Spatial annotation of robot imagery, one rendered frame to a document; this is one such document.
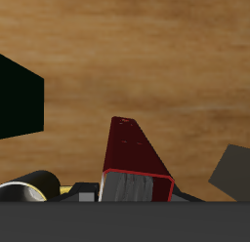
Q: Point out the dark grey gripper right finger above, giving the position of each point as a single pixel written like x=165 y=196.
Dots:
x=183 y=196

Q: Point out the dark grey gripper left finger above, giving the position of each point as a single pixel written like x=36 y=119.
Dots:
x=86 y=191

